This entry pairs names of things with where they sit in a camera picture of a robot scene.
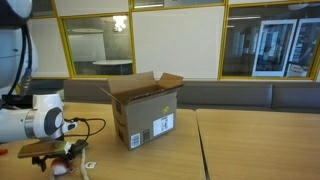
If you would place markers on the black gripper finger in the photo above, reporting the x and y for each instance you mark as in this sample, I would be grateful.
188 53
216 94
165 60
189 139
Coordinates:
39 162
70 156

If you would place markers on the cardboard shipping box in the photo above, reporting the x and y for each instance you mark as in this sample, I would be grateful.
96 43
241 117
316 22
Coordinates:
146 116

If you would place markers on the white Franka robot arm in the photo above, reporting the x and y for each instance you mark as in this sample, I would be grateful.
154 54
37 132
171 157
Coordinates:
20 123

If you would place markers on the small red object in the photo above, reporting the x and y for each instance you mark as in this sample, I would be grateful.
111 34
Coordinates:
2 152

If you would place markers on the white round table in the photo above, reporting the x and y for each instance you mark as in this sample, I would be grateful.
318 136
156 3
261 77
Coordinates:
111 62

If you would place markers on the grey upholstered bench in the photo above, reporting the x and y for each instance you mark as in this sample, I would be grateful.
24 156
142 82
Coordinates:
233 95

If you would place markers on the wooden camera mounting plate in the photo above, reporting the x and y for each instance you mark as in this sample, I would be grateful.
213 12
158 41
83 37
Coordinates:
36 150

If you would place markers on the yellow window frame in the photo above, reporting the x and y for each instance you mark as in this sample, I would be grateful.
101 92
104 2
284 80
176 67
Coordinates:
223 43

